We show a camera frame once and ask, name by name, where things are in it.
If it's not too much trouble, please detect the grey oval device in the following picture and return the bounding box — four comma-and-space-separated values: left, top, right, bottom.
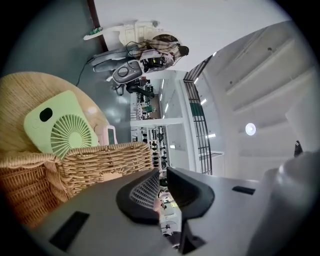
111, 59, 145, 85

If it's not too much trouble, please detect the wicker basket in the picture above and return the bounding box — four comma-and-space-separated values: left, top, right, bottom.
0, 150, 71, 229

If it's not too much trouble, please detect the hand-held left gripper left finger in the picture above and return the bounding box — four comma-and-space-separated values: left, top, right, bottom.
32, 168, 181, 256

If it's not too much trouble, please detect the black window grille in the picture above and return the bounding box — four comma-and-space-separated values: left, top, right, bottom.
183, 56, 214, 176

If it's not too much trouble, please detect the white carved furniture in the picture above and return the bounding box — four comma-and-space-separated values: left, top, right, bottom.
82, 19, 161, 51

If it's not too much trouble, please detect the black floor cable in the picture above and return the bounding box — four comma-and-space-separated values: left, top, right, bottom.
75, 55, 95, 88

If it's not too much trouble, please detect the pink digital clock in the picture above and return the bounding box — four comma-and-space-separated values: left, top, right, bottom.
95, 125, 119, 146

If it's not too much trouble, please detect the round wooden table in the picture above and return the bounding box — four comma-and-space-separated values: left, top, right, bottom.
0, 71, 111, 176

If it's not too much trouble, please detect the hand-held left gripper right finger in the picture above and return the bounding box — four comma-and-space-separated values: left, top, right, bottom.
165, 166, 283, 256

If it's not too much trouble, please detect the round ceiling lamp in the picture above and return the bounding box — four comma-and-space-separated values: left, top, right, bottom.
244, 122, 257, 136

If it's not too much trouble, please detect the green square fan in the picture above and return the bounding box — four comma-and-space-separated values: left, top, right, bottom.
23, 89, 101, 160

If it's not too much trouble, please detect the white display shelving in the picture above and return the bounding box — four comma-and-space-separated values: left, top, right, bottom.
129, 124, 172, 177

